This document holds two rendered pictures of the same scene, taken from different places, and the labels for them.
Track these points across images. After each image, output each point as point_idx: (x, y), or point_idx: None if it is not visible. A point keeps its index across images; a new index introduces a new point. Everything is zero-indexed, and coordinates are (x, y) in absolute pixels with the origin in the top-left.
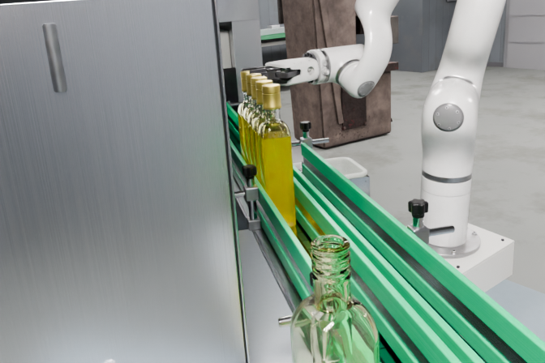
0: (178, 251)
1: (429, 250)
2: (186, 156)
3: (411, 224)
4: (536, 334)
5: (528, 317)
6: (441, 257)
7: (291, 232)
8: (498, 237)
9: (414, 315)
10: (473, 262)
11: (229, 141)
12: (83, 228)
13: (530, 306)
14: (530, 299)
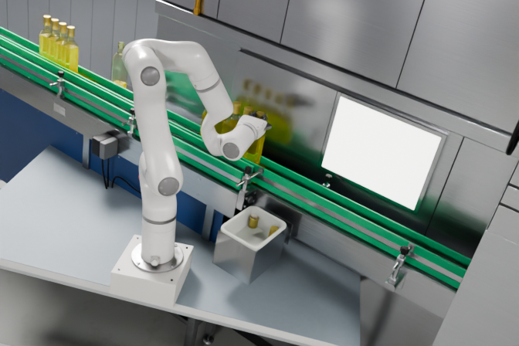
0: None
1: (123, 110)
2: None
3: (184, 264)
4: (88, 247)
5: (93, 258)
6: (119, 109)
7: (172, 112)
8: (122, 272)
9: (117, 94)
10: (130, 245)
11: (287, 168)
12: None
13: (93, 266)
14: (94, 273)
